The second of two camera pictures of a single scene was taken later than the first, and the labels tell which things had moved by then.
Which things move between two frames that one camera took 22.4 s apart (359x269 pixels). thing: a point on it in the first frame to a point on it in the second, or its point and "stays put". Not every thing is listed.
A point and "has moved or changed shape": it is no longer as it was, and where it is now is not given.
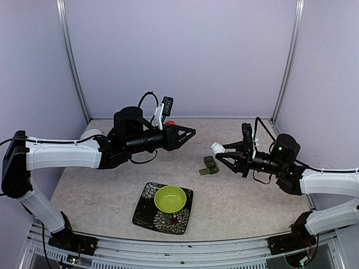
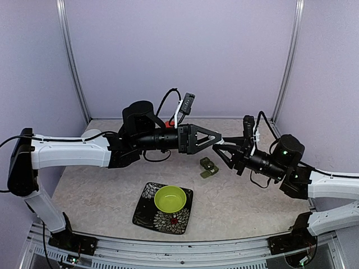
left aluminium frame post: (62, 13) stays put
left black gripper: (171, 140) to (191, 130)
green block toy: (211, 165) has moved or changed shape
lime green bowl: (170, 199) stays put
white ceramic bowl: (90, 133) stays put
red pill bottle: (172, 123) stays put
